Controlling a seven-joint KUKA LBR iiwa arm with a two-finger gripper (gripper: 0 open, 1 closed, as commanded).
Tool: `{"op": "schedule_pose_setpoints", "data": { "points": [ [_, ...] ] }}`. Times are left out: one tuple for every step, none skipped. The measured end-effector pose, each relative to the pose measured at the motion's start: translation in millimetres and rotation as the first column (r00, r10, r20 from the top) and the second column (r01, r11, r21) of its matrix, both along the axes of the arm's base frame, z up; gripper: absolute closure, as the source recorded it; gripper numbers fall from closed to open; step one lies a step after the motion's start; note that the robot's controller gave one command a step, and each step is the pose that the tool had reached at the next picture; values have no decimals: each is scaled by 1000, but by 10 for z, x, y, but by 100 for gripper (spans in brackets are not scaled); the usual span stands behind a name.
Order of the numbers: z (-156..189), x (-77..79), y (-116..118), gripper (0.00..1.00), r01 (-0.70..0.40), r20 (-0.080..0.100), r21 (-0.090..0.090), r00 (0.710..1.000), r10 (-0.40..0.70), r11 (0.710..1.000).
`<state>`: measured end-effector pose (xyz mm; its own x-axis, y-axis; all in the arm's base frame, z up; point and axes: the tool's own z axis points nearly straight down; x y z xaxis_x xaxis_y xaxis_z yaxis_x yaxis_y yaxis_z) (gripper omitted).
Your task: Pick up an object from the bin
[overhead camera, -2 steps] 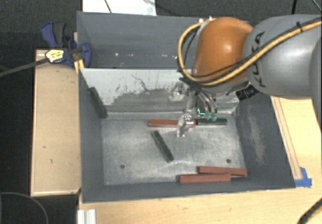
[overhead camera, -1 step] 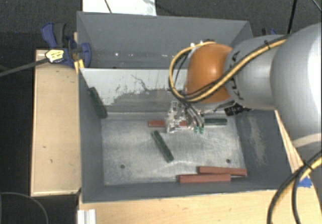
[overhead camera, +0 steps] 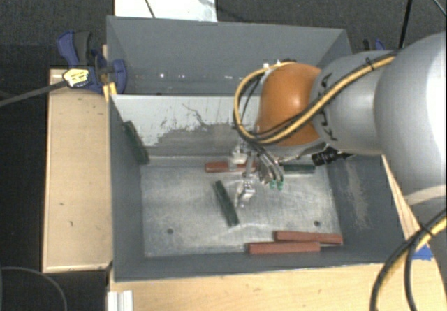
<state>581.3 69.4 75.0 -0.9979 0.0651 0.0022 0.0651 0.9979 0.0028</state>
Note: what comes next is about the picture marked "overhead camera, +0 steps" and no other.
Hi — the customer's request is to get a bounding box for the dark green flat block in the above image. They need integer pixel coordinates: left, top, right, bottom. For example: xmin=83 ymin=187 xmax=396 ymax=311
xmin=213 ymin=180 xmax=240 ymax=228
xmin=122 ymin=120 xmax=151 ymax=165
xmin=281 ymin=163 xmax=316 ymax=175

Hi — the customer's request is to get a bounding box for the red-brown flat block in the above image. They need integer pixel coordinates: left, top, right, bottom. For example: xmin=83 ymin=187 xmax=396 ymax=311
xmin=205 ymin=161 xmax=247 ymax=173
xmin=272 ymin=230 xmax=344 ymax=246
xmin=247 ymin=240 xmax=322 ymax=256

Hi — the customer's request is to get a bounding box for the grey metal bin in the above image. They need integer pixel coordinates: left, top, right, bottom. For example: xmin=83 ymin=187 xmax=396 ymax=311
xmin=105 ymin=15 xmax=408 ymax=283

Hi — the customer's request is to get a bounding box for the pale wood board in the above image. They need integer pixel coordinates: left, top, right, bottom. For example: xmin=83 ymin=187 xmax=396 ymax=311
xmin=41 ymin=68 xmax=114 ymax=274

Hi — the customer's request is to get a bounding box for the black cylinder on white bracket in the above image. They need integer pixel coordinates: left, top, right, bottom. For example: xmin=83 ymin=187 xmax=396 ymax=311
xmin=312 ymin=147 xmax=351 ymax=166

